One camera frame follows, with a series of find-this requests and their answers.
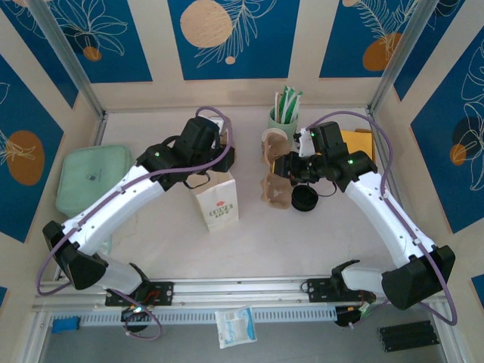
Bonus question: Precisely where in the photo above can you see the white blue wipes packet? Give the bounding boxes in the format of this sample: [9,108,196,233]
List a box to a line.
[214,305,259,349]

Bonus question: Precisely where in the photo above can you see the white slotted cable duct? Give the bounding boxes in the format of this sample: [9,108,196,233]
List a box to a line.
[48,306,337,327]

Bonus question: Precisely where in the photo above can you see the aluminium frame post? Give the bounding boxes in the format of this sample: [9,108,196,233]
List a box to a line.
[28,0,107,118]
[368,0,442,114]

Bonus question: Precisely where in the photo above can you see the aluminium side rail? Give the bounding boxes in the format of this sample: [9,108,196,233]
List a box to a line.
[365,107,427,273]

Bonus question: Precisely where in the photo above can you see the brown cardboard napkin box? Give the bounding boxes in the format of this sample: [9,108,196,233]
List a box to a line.
[340,128,377,167]

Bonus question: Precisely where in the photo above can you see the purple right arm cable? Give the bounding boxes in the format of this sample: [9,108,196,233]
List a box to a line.
[302,109,458,330]

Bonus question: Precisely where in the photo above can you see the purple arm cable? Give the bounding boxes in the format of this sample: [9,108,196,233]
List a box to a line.
[36,106,234,340]
[302,109,458,330]

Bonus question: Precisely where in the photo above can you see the black ribbed block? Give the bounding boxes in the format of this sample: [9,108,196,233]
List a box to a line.
[377,320,442,355]

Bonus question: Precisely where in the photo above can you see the brown pulp cup carrier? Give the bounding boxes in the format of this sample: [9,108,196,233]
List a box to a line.
[259,130,294,211]

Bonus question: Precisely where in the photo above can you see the mint green straw holder cup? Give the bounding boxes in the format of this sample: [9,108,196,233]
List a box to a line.
[268,106,299,144]

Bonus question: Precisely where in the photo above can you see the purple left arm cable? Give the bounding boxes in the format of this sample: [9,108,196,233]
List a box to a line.
[36,106,234,340]

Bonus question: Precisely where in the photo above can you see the mint green zip pouch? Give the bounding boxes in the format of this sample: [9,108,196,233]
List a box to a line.
[55,144,134,219]

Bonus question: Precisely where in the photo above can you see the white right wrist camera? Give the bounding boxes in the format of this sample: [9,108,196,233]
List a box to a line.
[296,128,315,158]

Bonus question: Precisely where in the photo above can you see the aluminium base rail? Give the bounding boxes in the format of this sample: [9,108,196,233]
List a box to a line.
[32,274,449,313]

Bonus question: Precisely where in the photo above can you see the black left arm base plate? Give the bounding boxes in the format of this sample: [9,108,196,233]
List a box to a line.
[104,280,175,307]

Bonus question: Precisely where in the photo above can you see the blue eraser block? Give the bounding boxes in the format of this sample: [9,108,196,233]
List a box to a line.
[51,316,80,334]

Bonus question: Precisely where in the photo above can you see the black plastic cup lid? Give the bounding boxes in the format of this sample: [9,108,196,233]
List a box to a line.
[290,198,317,214]
[291,185,318,209]

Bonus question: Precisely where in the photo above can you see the white paper carry bag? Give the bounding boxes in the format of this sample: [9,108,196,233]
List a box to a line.
[188,126,241,233]

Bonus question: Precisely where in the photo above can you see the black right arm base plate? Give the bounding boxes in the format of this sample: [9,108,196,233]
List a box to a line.
[303,278,376,303]

